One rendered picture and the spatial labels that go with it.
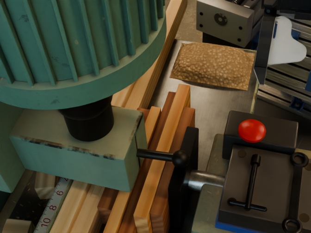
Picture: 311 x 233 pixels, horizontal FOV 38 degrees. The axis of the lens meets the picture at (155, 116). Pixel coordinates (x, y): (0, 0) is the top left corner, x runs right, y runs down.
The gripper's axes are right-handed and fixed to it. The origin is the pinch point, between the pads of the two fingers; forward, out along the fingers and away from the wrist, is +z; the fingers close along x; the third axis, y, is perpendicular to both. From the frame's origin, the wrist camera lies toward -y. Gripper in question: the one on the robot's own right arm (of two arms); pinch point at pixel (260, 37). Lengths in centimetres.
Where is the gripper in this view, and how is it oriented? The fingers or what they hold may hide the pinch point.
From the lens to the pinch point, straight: 51.3
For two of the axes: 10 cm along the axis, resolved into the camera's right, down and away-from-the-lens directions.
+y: 9.6, 1.6, -2.4
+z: -2.8, 7.4, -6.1
